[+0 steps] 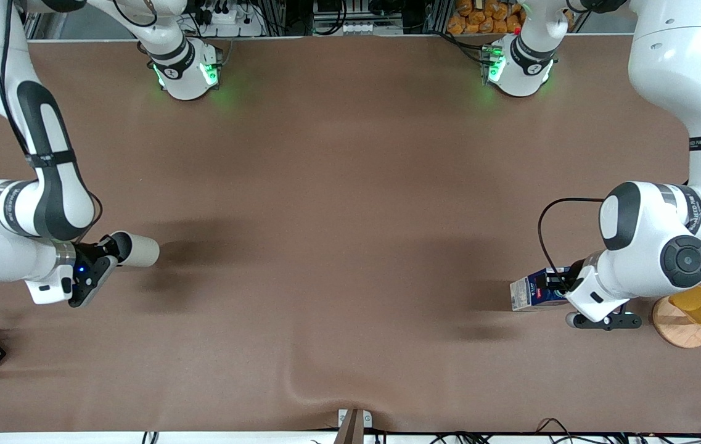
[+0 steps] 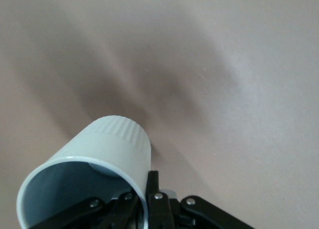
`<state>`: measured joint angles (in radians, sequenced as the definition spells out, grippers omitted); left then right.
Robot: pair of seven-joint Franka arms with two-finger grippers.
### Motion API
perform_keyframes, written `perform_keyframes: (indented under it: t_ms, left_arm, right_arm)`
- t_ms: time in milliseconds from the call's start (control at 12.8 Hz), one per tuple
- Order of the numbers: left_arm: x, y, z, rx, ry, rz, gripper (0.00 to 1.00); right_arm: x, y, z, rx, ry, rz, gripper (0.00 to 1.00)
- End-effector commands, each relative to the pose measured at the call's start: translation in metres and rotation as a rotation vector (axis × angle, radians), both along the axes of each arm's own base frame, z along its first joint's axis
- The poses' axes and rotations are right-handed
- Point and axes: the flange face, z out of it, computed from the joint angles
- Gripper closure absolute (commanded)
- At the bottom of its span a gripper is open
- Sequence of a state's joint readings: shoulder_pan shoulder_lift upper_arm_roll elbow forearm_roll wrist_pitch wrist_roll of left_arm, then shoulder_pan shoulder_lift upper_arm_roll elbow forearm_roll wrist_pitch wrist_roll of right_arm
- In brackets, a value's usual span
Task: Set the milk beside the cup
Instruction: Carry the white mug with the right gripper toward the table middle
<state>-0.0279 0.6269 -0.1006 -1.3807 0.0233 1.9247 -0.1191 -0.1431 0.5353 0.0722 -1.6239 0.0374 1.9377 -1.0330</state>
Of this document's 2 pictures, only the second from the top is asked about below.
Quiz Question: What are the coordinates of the brown table cover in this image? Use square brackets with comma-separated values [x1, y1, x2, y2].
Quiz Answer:
[0, 0, 319, 229]

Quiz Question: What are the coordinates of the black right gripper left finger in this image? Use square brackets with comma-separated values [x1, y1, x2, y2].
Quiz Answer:
[33, 191, 140, 229]

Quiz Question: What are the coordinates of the light grey ribbed mug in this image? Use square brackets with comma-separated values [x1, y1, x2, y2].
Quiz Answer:
[16, 115, 152, 229]

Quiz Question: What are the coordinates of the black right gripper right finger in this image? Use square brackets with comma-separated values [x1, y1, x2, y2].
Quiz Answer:
[145, 170, 255, 229]

